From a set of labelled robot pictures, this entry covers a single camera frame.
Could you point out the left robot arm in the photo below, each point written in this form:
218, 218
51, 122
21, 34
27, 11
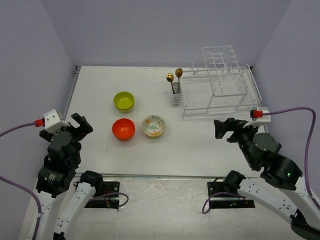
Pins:
56, 175

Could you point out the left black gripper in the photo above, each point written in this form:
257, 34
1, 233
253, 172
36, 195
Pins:
85, 127

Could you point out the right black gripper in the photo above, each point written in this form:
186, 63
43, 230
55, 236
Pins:
230, 124

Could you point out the gold spoon right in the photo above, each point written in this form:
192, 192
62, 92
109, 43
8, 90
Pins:
178, 73

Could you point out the green bowl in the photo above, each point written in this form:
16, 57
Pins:
124, 100
125, 110

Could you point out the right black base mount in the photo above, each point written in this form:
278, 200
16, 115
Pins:
225, 201

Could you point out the orange bowl front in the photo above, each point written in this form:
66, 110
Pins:
124, 136

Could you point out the gold spoon left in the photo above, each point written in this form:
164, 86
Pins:
170, 79

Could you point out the floral white bowl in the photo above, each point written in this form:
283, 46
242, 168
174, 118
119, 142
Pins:
153, 124

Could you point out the orange bowl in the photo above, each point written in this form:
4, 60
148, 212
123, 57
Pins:
123, 125
124, 136

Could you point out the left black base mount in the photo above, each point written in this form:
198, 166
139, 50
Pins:
109, 198

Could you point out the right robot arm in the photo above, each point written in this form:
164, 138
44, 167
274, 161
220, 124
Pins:
285, 190

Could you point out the green bowl back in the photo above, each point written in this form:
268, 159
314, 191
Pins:
124, 100

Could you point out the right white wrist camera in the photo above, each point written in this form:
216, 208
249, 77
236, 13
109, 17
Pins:
258, 117

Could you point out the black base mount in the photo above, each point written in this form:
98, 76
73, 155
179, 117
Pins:
225, 201
109, 198

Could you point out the orange bowl back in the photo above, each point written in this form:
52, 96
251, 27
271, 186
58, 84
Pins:
123, 125

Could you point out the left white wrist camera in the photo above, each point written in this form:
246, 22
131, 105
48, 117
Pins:
53, 121

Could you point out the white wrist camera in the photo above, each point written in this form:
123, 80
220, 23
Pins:
53, 121
258, 117

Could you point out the green bowl front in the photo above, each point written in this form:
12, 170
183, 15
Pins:
125, 110

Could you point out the gold spoon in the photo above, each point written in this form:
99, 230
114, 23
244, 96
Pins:
170, 79
178, 73

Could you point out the white wire dish rack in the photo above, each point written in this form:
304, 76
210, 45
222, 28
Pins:
217, 84

